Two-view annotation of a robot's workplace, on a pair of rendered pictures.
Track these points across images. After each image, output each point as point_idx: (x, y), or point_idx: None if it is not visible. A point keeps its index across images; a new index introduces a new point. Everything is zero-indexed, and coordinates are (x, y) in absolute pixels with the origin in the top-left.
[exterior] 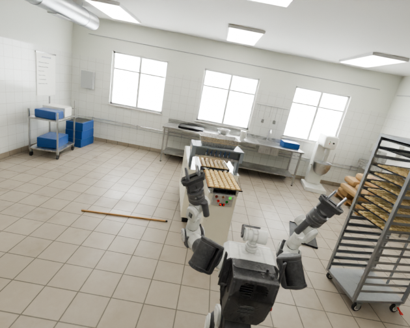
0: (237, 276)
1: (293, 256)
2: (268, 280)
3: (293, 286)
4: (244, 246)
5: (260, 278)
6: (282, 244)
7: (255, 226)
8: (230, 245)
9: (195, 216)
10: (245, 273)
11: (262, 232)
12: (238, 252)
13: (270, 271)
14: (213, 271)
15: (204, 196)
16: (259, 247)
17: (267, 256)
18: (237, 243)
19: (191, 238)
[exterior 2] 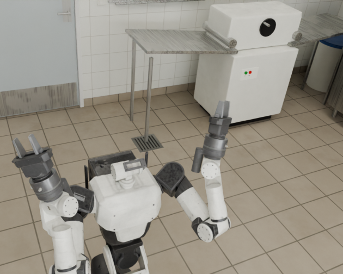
0: (128, 151)
1: (74, 187)
2: (99, 160)
3: None
4: (135, 185)
5: (106, 158)
6: (83, 262)
7: (129, 161)
8: (150, 179)
9: None
10: (122, 157)
11: (119, 163)
12: (138, 175)
13: (98, 167)
14: None
15: (204, 146)
16: (117, 192)
17: (105, 185)
18: (144, 186)
19: (202, 200)
